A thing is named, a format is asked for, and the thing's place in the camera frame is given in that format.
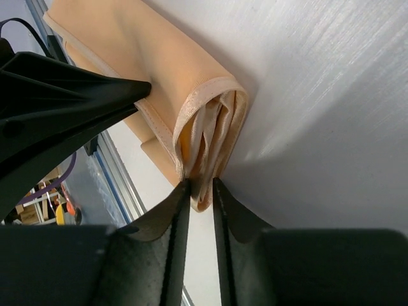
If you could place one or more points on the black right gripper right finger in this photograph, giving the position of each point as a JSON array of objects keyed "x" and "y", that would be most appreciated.
[{"x": 262, "y": 265}]

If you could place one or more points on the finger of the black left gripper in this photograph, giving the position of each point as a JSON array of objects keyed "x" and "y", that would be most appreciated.
[{"x": 49, "y": 109}]

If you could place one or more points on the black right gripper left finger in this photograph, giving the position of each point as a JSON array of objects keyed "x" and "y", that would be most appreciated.
[{"x": 139, "y": 264}]

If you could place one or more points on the beige cloth napkin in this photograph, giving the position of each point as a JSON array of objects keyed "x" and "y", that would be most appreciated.
[{"x": 190, "y": 121}]

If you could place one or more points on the front aluminium rail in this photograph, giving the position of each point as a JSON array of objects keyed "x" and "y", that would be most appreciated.
[{"x": 99, "y": 186}]

